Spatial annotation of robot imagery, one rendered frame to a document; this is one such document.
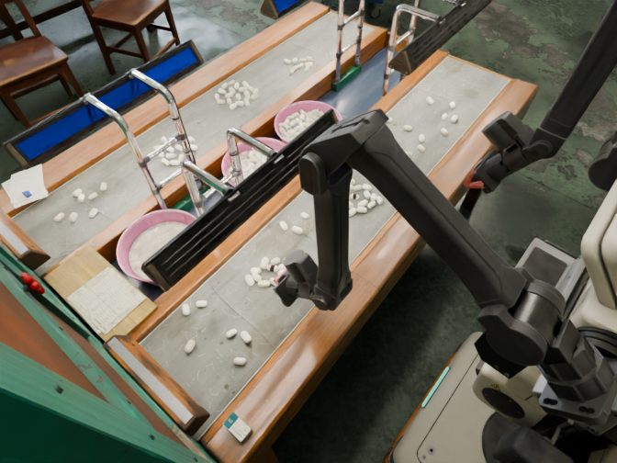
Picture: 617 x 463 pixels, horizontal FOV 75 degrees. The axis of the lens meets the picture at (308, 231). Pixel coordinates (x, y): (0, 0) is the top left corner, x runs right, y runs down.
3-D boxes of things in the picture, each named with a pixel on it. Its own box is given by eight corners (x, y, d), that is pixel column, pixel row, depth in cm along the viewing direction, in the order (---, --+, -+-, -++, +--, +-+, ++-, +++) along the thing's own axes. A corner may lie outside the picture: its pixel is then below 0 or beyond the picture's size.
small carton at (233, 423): (252, 430, 93) (252, 428, 92) (241, 444, 92) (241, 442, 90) (234, 412, 96) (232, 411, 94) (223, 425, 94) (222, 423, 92)
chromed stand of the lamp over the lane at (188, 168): (293, 251, 133) (286, 150, 97) (251, 294, 124) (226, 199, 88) (252, 222, 140) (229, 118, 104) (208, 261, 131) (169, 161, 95)
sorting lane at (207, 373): (508, 84, 177) (510, 79, 176) (199, 442, 96) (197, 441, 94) (446, 60, 188) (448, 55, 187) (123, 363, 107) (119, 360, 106)
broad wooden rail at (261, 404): (521, 120, 184) (540, 85, 169) (243, 483, 103) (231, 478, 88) (496, 110, 189) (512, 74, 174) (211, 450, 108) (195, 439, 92)
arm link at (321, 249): (323, 165, 58) (364, 129, 63) (292, 152, 60) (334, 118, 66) (330, 321, 89) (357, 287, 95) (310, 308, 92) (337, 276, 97)
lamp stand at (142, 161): (209, 193, 148) (176, 87, 111) (167, 228, 139) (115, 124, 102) (175, 170, 155) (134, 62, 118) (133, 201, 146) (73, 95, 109)
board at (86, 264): (159, 308, 112) (157, 306, 111) (113, 349, 105) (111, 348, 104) (90, 245, 124) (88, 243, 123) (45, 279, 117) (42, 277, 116)
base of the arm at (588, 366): (603, 427, 53) (632, 358, 58) (573, 384, 51) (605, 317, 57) (541, 412, 61) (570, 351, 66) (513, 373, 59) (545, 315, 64)
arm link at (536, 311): (575, 372, 54) (586, 343, 57) (536, 316, 53) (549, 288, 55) (511, 367, 62) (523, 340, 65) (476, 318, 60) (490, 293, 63)
